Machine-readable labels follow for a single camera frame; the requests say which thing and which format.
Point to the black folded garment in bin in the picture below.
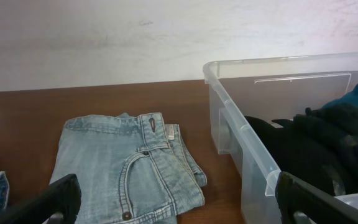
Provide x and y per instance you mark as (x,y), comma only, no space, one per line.
(303,157)

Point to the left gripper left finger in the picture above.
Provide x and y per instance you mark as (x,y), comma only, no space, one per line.
(59,203)

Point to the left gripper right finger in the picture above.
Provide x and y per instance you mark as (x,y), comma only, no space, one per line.
(309,202)

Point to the clear plastic storage bin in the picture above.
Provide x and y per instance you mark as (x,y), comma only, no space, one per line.
(289,118)

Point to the light blue jeans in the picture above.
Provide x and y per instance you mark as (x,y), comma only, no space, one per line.
(130,169)

